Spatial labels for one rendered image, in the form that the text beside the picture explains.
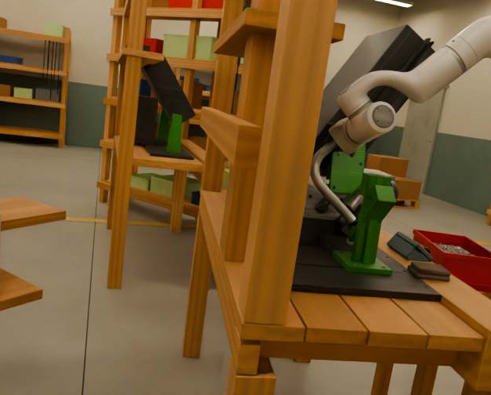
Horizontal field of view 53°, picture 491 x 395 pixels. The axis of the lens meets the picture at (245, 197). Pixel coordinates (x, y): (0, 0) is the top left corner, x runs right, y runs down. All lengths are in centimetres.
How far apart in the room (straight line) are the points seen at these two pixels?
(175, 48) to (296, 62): 414
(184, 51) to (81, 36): 568
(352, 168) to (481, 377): 75
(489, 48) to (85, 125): 951
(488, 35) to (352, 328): 80
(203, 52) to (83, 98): 589
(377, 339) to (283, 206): 37
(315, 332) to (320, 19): 63
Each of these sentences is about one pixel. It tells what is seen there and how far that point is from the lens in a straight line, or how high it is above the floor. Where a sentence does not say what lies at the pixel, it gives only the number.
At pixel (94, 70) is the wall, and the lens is 1044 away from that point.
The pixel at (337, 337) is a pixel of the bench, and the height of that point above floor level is 86.
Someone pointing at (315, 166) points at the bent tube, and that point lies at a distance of 156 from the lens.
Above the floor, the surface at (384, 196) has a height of 112.
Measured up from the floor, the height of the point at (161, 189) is 33.
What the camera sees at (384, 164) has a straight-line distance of 840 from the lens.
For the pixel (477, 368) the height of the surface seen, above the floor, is 80.
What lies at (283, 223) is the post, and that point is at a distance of 97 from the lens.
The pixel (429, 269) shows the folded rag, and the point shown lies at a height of 93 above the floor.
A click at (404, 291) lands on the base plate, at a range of 135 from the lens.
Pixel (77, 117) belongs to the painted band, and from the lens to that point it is 1048.
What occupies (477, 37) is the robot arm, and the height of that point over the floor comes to 156.
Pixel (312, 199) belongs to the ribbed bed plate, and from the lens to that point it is 164.
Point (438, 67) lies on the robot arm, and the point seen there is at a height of 147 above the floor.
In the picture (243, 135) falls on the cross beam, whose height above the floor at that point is 125.
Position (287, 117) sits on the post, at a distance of 94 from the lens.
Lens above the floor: 132
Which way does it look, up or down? 11 degrees down
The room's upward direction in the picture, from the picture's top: 8 degrees clockwise
